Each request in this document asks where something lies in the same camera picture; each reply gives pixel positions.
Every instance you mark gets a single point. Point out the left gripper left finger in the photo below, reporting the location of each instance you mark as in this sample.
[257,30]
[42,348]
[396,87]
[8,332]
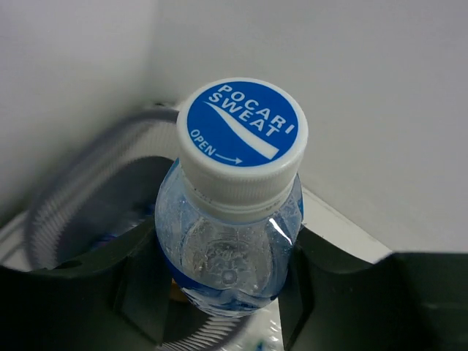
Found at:
[113,298]

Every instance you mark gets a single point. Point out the clear bottle blue label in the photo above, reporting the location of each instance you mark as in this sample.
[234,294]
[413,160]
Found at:
[229,210]

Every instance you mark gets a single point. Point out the clear bottle purple label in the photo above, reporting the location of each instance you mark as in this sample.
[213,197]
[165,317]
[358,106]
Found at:
[127,222]

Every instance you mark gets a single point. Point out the grey mesh waste bin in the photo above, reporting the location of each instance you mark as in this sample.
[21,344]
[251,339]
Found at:
[120,170]

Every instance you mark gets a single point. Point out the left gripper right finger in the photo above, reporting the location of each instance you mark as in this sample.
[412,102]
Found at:
[333,300]

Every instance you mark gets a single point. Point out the orange plastic bottle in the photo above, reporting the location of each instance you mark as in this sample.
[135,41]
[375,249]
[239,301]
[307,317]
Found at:
[176,294]

